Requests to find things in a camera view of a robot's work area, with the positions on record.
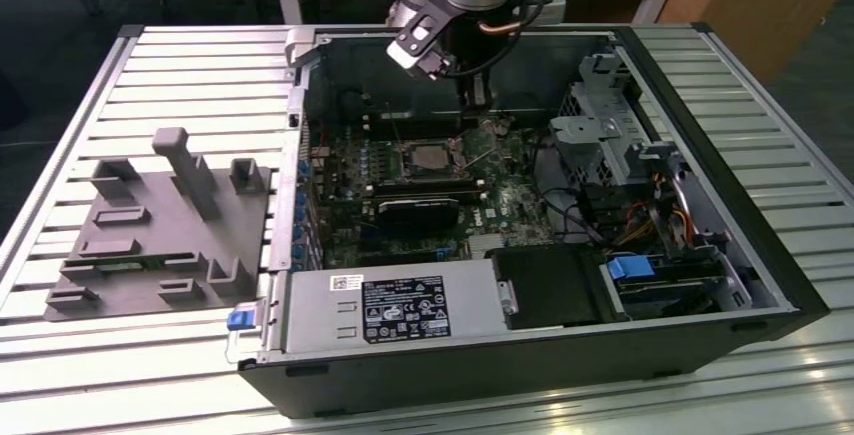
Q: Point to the silver square CPU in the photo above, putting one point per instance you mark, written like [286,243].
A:
[430,156]

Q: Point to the CPU socket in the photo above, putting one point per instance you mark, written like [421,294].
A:
[405,165]

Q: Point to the black drive bay cover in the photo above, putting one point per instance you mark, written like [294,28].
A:
[548,285]

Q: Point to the brass tube fitting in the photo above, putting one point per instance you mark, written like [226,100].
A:
[500,30]

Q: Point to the grey metal drive cage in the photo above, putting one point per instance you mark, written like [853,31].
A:
[595,135]

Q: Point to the green motherboard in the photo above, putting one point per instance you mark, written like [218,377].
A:
[514,190]

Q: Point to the black RAM slots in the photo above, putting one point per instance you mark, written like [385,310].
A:
[428,188]

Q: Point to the black graphics card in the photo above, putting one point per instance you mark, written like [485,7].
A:
[417,215]

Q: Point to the small silver heatsink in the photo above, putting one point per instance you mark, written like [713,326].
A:
[489,246]

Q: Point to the brown wooden cabinet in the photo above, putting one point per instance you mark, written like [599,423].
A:
[781,5]

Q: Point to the blue disk carrier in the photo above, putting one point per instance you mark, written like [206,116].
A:
[635,267]

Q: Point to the silver power supply with label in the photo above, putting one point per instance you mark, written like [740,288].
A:
[314,315]

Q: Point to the grey plastic parts rack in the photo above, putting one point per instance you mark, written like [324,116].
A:
[168,235]

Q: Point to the blue case latch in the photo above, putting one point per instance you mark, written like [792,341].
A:
[242,320]

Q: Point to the black open PC case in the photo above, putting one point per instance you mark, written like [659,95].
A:
[468,375]

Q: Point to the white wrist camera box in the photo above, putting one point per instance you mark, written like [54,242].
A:
[417,42]

